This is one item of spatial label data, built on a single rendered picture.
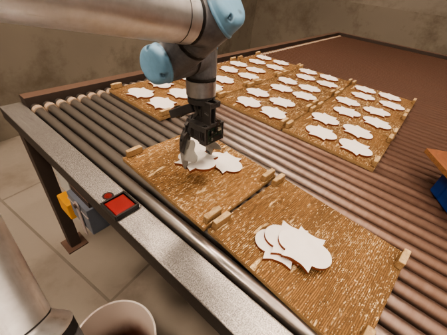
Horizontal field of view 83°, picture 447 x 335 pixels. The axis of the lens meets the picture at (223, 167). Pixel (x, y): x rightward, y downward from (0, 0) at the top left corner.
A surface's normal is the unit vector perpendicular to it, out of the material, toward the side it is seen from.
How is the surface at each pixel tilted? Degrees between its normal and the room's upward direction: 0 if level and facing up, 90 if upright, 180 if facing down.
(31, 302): 64
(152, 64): 89
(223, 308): 0
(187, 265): 0
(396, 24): 90
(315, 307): 0
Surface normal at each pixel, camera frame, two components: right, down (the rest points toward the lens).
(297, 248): 0.11, -0.79
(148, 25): 0.60, 0.75
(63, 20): 0.38, 0.92
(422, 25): -0.55, 0.47
